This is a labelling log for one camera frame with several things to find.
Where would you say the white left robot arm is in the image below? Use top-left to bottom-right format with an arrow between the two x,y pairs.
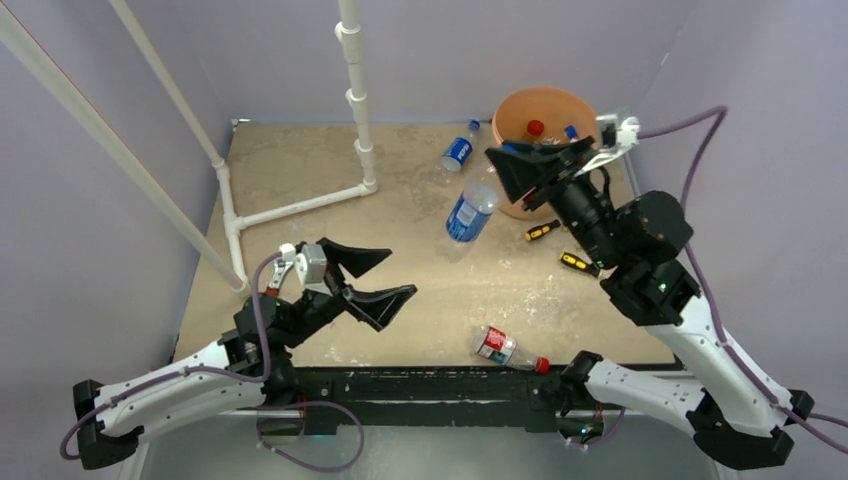
59,238 -> 417,470

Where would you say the red cap clear bottle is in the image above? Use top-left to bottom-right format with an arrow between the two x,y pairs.
522,119 -> 545,143

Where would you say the small blue Pepsi bottle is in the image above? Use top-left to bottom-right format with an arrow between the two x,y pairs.
436,166 -> 501,263

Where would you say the white PVC pipe frame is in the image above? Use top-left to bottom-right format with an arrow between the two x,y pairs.
1,1 -> 378,293

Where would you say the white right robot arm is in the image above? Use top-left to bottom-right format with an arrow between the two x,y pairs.
486,139 -> 814,470

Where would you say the large Pepsi bottle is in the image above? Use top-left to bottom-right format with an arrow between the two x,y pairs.
564,125 -> 579,143

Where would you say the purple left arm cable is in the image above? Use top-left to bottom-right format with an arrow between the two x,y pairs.
59,251 -> 285,462

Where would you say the red blue label bottle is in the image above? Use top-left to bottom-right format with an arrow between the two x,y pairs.
471,325 -> 550,374

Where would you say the orange plastic bin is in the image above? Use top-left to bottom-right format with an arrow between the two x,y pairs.
490,86 -> 603,221

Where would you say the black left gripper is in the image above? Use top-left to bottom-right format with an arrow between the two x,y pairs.
281,239 -> 416,348

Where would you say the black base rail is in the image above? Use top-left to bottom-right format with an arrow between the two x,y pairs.
295,366 -> 597,435

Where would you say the adjustable wrench red handle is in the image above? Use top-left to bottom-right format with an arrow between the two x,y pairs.
264,263 -> 289,297

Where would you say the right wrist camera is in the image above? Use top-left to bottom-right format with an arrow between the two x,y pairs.
582,112 -> 641,172

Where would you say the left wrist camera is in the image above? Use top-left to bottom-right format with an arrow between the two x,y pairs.
275,243 -> 328,287

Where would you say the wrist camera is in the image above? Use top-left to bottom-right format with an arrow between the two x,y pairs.
275,243 -> 328,287
582,112 -> 641,172

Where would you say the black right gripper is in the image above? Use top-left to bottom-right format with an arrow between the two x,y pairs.
489,135 -> 623,269

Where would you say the purple loop cable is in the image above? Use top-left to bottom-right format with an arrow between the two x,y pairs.
256,396 -> 368,472

